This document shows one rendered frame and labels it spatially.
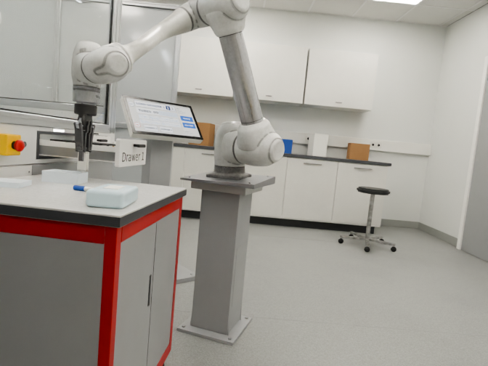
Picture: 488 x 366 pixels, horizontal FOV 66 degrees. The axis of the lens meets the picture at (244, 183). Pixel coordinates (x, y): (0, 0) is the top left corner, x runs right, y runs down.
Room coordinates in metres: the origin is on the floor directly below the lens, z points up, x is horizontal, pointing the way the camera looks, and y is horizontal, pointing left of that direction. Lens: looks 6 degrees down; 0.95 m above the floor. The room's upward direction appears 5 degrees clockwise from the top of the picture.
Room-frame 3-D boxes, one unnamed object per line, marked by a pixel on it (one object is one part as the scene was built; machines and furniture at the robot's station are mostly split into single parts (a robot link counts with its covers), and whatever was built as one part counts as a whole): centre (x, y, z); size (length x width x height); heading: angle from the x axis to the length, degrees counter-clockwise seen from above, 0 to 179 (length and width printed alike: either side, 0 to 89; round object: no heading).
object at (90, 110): (1.34, 0.58, 0.99); 0.08 x 0.07 x 0.09; 0
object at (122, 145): (1.59, 0.48, 0.87); 0.29 x 0.02 x 0.11; 175
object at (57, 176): (1.32, 0.63, 0.78); 0.12 x 0.08 x 0.04; 90
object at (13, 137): (1.28, 0.81, 0.88); 0.07 x 0.05 x 0.07; 175
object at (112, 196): (0.99, 0.34, 0.78); 0.15 x 0.10 x 0.04; 2
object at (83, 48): (1.33, 0.57, 1.18); 0.13 x 0.11 x 0.16; 44
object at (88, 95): (1.34, 0.58, 1.07); 0.09 x 0.09 x 0.06
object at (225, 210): (1.88, 0.08, 0.38); 0.30 x 0.30 x 0.76; 71
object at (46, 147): (1.61, 0.69, 0.86); 0.40 x 0.26 x 0.06; 85
